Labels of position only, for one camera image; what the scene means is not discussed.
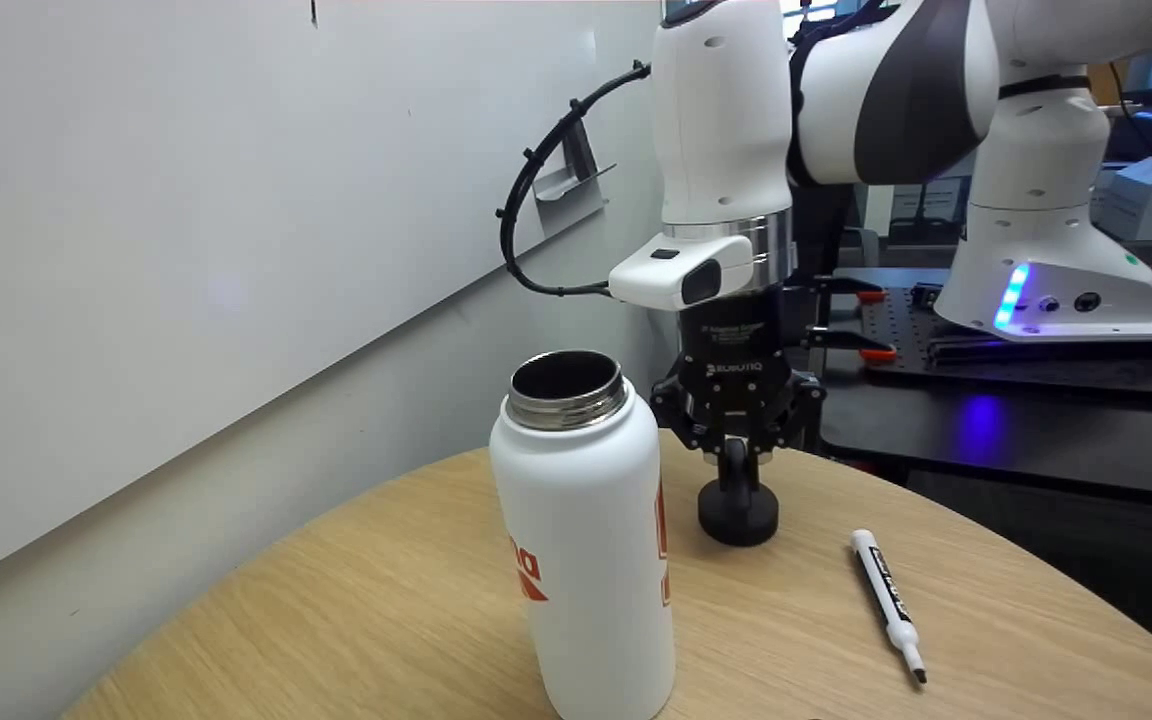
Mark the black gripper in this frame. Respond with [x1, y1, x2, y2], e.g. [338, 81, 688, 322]
[652, 297, 824, 476]

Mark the black bottle cap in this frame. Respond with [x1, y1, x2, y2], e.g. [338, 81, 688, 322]
[696, 456, 780, 550]

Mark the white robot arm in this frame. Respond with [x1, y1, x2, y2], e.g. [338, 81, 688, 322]
[639, 0, 1152, 486]

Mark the white metal water bottle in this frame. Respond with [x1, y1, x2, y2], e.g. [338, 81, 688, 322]
[488, 352, 675, 720]

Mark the white black marker pen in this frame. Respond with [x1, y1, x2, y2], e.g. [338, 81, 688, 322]
[853, 528, 930, 690]

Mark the round wooden table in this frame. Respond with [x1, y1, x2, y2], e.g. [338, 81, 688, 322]
[59, 431, 1152, 720]

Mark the whiteboard with metal tray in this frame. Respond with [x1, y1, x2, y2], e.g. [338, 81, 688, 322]
[0, 0, 659, 560]

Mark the orange handled clamp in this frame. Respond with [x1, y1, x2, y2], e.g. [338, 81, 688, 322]
[807, 276, 900, 364]

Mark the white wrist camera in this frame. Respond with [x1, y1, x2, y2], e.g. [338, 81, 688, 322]
[607, 237, 756, 314]

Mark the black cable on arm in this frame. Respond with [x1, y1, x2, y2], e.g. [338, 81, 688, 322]
[495, 56, 657, 300]

